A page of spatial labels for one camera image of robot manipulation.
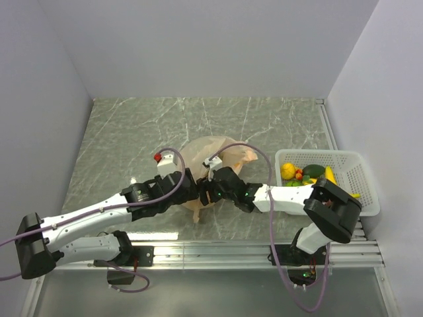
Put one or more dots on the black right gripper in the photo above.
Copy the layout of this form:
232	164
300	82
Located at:
205	185

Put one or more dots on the dark green avocado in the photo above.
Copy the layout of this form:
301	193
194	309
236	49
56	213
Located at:
313	170

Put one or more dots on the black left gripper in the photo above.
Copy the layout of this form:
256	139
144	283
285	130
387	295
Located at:
190	193

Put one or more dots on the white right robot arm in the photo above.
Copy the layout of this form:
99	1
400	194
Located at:
333	212

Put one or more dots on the yellow pear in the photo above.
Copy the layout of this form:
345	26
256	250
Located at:
288	171

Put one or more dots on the small red fruit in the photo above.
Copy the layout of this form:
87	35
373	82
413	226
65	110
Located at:
299	174

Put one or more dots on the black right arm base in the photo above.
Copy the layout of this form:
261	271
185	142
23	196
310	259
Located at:
301	267

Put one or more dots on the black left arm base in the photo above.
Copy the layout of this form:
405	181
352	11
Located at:
121	274

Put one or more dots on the white perforated plastic basket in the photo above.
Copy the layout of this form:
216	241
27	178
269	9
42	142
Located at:
349	168

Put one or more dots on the yellow banana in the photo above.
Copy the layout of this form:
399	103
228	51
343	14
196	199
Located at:
329	175

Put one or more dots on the bright green apple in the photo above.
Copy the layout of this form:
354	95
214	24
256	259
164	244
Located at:
293	183

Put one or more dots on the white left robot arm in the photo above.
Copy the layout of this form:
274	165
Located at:
42	244

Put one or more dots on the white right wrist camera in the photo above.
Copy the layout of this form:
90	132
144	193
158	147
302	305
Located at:
214	163

